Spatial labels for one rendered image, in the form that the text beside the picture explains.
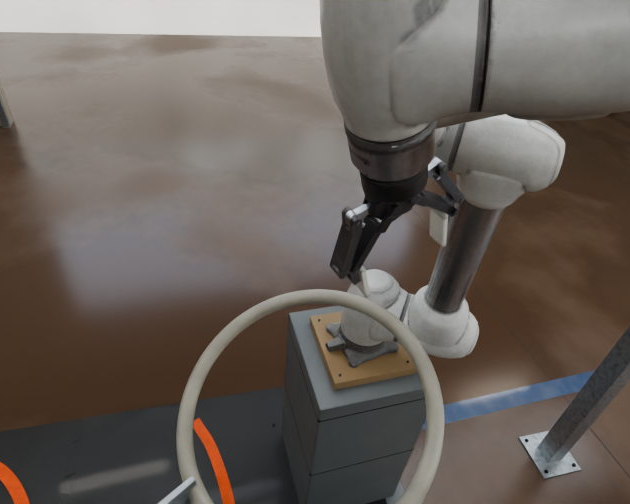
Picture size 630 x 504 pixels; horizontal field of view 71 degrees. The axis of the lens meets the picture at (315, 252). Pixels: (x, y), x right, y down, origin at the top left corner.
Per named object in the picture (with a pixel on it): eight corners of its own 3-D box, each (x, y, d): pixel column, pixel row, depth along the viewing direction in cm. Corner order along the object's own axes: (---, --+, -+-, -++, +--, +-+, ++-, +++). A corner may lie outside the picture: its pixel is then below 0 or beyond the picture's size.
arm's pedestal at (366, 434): (268, 424, 210) (271, 304, 161) (366, 402, 224) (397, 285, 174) (293, 539, 173) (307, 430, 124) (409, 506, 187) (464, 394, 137)
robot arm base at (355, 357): (313, 331, 148) (315, 319, 144) (370, 312, 156) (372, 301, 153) (340, 373, 136) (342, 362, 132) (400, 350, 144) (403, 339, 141)
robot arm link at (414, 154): (325, 112, 45) (335, 156, 50) (379, 159, 40) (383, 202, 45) (397, 72, 47) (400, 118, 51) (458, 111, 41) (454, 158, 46)
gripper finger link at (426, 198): (387, 185, 54) (394, 176, 54) (434, 200, 62) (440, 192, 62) (407, 204, 52) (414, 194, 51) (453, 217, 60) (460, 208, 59)
